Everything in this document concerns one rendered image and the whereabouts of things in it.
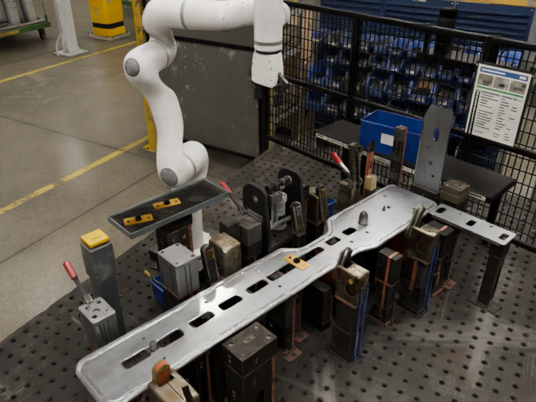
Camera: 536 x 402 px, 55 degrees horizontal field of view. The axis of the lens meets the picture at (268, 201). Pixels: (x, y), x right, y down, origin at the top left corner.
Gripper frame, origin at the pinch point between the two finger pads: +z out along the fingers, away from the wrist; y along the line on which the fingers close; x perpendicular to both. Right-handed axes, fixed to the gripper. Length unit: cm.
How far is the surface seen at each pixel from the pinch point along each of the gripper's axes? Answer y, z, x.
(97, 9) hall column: -711, 100, 295
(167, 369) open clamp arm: 41, 36, -69
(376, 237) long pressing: 34, 45, 19
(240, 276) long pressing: 18, 45, -29
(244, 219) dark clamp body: 3.8, 37.1, -14.1
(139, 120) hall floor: -347, 145, 144
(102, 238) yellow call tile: -6, 29, -59
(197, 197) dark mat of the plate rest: -6.6, 28.7, -25.0
